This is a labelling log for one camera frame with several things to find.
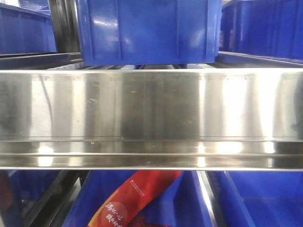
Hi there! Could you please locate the dark blue bin upper right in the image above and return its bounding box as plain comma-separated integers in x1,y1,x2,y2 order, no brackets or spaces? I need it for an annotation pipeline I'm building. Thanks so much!
219,0,303,60

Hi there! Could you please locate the metal shelf divider lower right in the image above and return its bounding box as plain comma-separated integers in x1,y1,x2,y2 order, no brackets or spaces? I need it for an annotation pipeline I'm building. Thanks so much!
196,171,221,227

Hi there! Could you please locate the dark blue bin lower left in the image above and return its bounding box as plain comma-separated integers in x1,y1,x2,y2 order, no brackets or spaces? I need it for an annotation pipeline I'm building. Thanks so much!
8,170,60,209

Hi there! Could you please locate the metal shelf divider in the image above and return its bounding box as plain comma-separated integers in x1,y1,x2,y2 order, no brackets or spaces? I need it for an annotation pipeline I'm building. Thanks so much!
16,170,89,227
196,171,221,227

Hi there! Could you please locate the red printed snack bag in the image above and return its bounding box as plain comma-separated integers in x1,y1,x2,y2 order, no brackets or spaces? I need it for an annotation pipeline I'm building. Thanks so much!
87,170,182,227

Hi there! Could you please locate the dark blue bin upper left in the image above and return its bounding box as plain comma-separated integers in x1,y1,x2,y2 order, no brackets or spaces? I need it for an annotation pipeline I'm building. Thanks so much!
0,3,57,54

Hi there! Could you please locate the metal shelf divider lower left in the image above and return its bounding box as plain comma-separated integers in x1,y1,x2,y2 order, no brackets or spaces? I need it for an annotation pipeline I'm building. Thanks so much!
16,170,89,227

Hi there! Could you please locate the stainless steel shelf rail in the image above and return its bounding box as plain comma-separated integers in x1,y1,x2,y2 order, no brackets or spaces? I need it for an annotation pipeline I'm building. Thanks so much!
0,68,303,171

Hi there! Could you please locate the dark blue bin lower middle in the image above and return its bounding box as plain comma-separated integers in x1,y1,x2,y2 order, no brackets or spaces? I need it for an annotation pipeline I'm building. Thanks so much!
63,170,212,227

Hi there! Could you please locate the dark blue bin lower right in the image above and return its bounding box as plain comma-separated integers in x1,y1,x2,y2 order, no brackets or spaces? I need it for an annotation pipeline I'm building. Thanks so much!
210,171,303,227

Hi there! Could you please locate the dark blue bin upper middle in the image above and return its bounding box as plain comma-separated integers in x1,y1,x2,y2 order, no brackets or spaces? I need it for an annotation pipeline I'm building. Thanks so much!
76,0,222,65

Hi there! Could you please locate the dark blue bin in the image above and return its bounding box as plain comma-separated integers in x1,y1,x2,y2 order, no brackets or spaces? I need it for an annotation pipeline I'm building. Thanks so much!
0,3,57,54
219,0,303,60
210,171,303,227
8,170,60,209
76,0,222,65
63,170,212,227

